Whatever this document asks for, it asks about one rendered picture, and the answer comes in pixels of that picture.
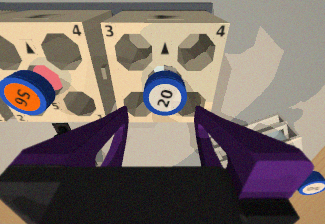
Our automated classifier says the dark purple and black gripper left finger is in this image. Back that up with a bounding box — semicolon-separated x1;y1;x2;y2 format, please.
9;106;129;167

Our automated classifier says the grey flat mat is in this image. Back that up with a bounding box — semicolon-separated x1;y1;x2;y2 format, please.
0;0;325;175

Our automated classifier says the white tube rack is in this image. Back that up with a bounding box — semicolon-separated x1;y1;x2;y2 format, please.
210;113;302;169

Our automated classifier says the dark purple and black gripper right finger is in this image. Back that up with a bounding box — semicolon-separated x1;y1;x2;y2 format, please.
194;106;314;201

